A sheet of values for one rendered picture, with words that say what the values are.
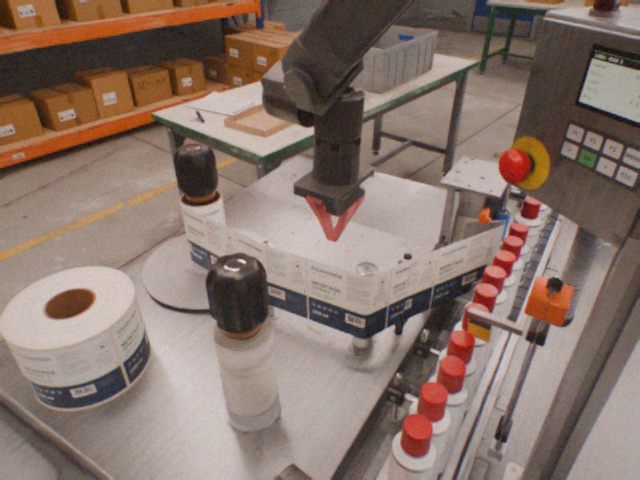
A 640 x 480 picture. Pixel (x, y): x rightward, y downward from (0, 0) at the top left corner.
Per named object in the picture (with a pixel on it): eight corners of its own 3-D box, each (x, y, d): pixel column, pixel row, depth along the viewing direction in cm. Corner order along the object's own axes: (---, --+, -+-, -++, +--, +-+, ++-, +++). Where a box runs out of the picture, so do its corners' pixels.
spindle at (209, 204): (210, 247, 114) (192, 135, 98) (239, 259, 110) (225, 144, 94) (183, 267, 108) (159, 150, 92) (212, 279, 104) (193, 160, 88)
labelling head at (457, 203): (443, 256, 113) (461, 157, 99) (498, 274, 107) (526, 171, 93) (421, 288, 103) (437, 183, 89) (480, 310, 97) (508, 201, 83)
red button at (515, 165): (519, 141, 53) (497, 145, 52) (545, 154, 50) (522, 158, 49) (511, 172, 55) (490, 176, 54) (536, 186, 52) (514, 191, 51)
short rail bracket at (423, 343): (413, 366, 92) (420, 321, 85) (445, 380, 89) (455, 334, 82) (407, 377, 89) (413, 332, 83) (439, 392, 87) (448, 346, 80)
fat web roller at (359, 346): (356, 334, 92) (361, 256, 82) (377, 343, 90) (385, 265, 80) (345, 349, 89) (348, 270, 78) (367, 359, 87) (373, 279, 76)
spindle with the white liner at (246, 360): (249, 377, 83) (231, 237, 67) (290, 400, 79) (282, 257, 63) (214, 415, 77) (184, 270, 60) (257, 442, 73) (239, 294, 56)
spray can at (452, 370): (424, 436, 74) (442, 343, 63) (456, 455, 71) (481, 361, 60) (408, 461, 70) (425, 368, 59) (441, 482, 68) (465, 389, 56)
